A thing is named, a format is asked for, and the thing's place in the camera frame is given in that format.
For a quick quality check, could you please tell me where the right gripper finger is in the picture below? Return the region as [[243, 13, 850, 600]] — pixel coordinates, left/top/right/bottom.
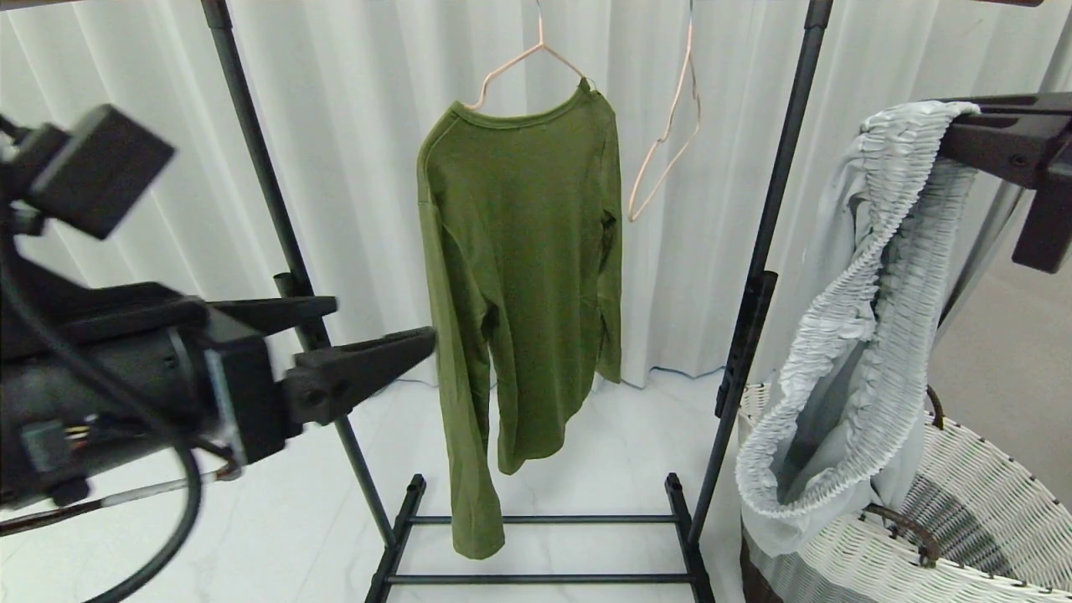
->
[[936, 113, 1060, 191], [942, 92, 1072, 118]]

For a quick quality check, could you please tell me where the black clothes rack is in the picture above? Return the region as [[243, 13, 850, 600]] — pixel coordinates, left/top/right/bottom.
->
[[0, 0, 1044, 603]]

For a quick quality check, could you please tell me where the white curtain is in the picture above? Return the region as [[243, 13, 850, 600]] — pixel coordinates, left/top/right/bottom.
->
[[0, 0, 1072, 394]]

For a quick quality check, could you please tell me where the pink clothes hanger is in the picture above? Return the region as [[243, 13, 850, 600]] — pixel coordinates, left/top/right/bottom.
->
[[463, 0, 591, 111], [628, 0, 703, 223]]

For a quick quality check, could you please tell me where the olive green printed T-shirt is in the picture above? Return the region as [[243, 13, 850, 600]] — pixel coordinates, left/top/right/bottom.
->
[[416, 80, 625, 560]]

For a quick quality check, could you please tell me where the pale grey garment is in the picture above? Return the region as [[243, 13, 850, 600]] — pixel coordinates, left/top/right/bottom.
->
[[735, 100, 981, 558]]

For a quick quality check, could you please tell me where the white laundry basket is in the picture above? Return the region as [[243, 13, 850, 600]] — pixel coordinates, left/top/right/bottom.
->
[[737, 381, 1072, 603]]

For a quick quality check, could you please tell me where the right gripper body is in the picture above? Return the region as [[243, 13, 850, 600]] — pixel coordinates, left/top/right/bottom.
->
[[1012, 117, 1072, 276]]

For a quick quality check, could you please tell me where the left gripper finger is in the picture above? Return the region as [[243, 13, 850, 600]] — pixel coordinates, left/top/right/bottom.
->
[[281, 327, 438, 428], [209, 297, 338, 336]]

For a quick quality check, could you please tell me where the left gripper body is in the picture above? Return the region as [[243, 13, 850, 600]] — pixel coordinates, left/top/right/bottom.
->
[[0, 285, 290, 508]]

